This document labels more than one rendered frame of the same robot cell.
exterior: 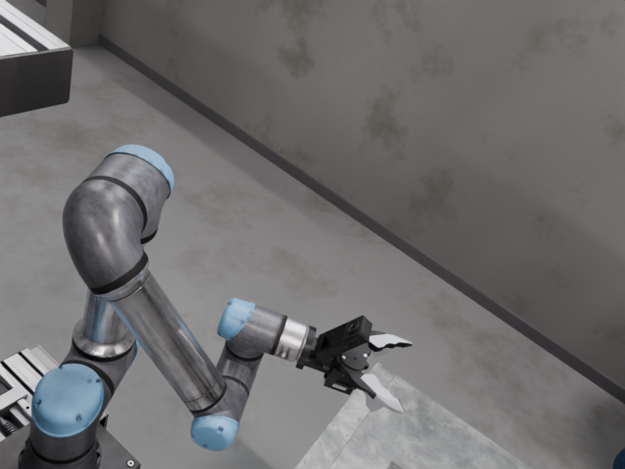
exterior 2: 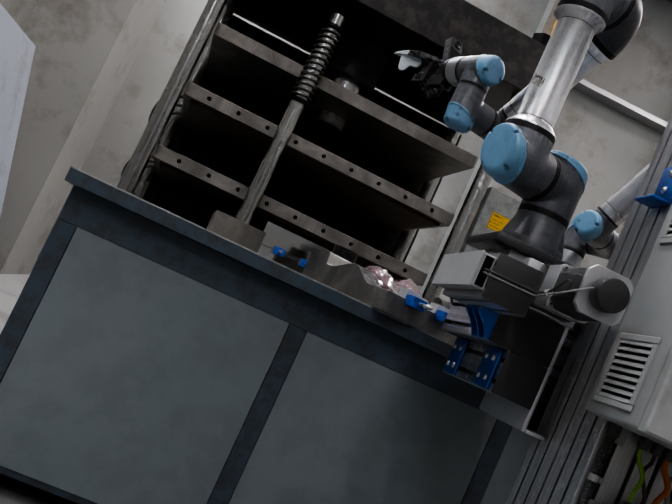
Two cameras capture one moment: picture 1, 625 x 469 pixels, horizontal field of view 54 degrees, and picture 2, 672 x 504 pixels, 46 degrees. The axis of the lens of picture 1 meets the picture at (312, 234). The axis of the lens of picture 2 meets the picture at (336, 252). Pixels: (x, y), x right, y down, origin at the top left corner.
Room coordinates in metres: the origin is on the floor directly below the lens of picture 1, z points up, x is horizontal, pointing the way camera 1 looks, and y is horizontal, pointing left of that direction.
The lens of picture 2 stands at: (1.87, 1.65, 0.71)
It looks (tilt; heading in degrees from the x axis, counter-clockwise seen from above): 5 degrees up; 241
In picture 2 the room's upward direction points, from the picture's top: 25 degrees clockwise
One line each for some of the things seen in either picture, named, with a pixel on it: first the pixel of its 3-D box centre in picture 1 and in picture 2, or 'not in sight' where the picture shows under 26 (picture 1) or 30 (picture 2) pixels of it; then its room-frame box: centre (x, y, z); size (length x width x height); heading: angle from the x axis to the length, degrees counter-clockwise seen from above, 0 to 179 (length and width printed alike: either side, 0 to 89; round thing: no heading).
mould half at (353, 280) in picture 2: not in sight; (378, 292); (0.59, -0.29, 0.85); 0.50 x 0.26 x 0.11; 88
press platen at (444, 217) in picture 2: not in sight; (307, 166); (0.48, -1.33, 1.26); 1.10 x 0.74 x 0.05; 161
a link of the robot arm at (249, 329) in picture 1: (251, 327); (480, 71); (0.80, 0.04, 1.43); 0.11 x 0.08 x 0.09; 93
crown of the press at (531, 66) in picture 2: not in sight; (358, 60); (0.50, -1.28, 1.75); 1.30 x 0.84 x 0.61; 161
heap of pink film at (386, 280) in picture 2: not in sight; (387, 280); (0.58, -0.29, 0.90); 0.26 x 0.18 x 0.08; 88
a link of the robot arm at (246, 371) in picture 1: (236, 368); (468, 110); (0.78, 0.04, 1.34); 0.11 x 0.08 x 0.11; 3
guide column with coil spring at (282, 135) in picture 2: not in sight; (263, 175); (0.77, -1.01, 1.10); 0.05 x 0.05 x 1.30
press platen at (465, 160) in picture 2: not in sight; (331, 113); (0.48, -1.34, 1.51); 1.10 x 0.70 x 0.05; 161
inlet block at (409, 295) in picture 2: not in sight; (417, 303); (0.64, -0.02, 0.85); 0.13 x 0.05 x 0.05; 88
